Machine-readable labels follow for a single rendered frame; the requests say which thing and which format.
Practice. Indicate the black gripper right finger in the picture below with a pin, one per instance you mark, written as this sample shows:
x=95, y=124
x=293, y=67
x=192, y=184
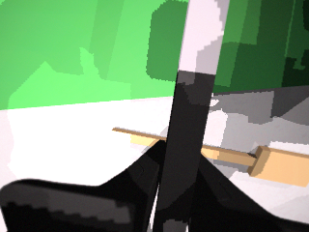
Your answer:
x=218, y=205

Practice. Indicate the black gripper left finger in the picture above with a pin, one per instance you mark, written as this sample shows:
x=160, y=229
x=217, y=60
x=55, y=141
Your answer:
x=124, y=203

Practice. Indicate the green putting mat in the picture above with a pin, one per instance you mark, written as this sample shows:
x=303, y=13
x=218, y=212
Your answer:
x=58, y=52

